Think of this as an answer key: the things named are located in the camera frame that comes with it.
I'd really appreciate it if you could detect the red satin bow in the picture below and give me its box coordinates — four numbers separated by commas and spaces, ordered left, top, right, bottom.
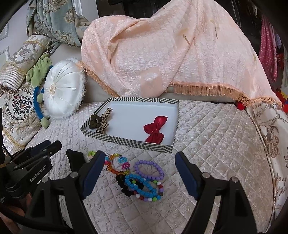
143, 116, 168, 144

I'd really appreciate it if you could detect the blue bead bracelet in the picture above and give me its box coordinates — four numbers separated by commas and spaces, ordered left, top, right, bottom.
124, 173, 162, 201

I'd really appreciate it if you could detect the person's left hand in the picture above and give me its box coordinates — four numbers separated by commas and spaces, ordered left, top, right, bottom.
1, 193, 32, 233

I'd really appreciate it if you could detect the leopard print brown bow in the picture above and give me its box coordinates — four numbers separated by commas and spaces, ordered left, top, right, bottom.
89, 108, 113, 134

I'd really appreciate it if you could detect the blue plush headband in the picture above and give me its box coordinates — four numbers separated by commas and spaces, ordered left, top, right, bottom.
33, 86, 48, 120

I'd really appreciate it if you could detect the green plush toy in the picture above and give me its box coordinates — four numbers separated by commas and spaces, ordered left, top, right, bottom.
25, 53, 53, 129

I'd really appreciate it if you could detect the multicolour bead bracelet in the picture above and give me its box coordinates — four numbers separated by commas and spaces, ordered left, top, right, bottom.
131, 179, 165, 202

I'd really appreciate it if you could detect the floral bed edge cover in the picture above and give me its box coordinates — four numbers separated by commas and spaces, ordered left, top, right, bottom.
246, 102, 287, 219

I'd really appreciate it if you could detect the pink dotted hanging garment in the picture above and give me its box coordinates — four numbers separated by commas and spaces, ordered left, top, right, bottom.
259, 15, 278, 83

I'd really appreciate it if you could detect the orange bead charm bracelet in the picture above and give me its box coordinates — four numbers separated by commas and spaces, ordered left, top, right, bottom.
104, 153, 131, 176

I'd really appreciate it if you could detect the striped white tray box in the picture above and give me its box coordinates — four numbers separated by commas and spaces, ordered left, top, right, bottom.
80, 98, 179, 153

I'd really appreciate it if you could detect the purple bead bracelet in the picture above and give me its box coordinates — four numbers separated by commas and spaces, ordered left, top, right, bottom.
134, 159, 165, 181

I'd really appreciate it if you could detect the red object under blanket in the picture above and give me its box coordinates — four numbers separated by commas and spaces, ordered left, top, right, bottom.
235, 101, 246, 111

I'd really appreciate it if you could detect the floral embroidered cushion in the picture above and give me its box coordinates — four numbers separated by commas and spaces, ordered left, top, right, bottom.
1, 82, 42, 155

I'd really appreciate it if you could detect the beige striped bolster pillow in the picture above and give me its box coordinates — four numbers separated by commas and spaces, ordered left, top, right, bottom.
1, 35, 50, 94

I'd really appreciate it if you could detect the round white satin cushion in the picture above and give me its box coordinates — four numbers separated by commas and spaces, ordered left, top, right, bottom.
43, 58, 86, 119

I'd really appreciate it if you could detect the teal damask curtain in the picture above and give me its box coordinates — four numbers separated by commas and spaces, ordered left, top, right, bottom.
26, 0, 90, 47

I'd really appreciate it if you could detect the peach fringed blanket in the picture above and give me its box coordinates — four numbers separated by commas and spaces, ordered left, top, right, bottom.
79, 1, 280, 107

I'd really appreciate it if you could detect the quilted beige bedspread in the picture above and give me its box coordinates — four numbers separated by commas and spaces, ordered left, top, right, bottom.
28, 101, 273, 233

